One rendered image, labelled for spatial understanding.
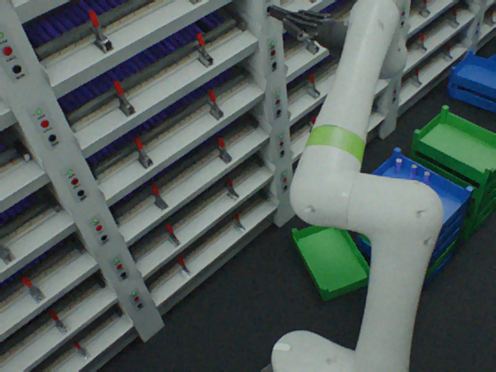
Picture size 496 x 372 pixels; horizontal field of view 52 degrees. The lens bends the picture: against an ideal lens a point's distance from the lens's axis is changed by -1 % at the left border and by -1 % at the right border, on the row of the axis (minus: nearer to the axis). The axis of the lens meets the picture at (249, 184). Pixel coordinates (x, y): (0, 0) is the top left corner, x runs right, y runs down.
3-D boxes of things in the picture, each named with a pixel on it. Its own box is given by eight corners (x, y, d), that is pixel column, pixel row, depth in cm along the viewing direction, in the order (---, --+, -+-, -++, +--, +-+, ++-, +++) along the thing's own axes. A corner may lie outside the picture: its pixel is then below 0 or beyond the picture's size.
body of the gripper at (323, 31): (327, 57, 133) (300, 45, 138) (347, 42, 137) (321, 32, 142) (326, 31, 128) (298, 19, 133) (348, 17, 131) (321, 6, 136)
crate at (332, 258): (373, 282, 191) (375, 270, 185) (323, 301, 188) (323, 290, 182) (337, 225, 211) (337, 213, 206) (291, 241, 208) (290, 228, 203)
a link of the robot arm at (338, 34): (368, 17, 127) (344, 33, 123) (365, 58, 135) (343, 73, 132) (348, 10, 130) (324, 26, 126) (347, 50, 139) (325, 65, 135)
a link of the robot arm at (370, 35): (319, 151, 111) (369, 157, 106) (304, 122, 102) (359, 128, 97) (360, 19, 123) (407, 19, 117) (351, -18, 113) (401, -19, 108)
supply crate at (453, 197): (469, 204, 171) (474, 188, 165) (435, 240, 163) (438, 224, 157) (395, 162, 188) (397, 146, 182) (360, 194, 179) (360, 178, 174)
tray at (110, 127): (257, 50, 153) (261, 27, 145) (83, 159, 128) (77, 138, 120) (212, 11, 159) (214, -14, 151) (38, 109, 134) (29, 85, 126)
